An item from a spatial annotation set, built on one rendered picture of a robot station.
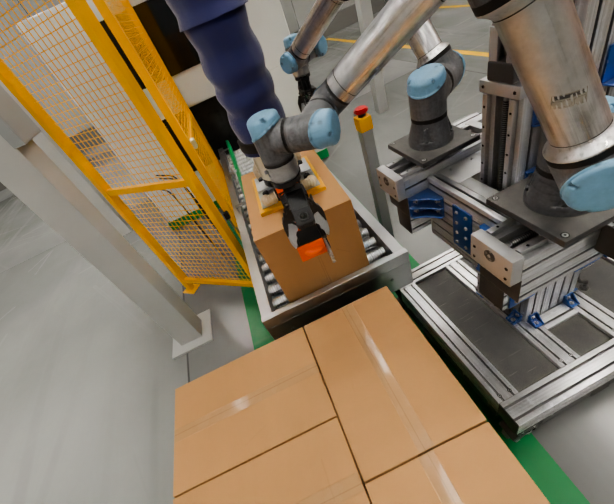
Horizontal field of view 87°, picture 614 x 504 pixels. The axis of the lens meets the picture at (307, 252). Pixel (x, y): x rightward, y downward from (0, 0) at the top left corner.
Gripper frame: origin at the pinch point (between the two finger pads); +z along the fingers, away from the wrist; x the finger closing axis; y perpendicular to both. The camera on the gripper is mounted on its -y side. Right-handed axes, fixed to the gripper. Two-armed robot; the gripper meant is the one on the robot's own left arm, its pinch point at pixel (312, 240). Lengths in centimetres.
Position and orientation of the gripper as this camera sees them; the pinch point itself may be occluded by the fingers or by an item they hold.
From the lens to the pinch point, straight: 89.8
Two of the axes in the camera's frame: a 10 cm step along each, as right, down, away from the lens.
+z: 3.1, 7.0, 6.4
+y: -2.4, -5.9, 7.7
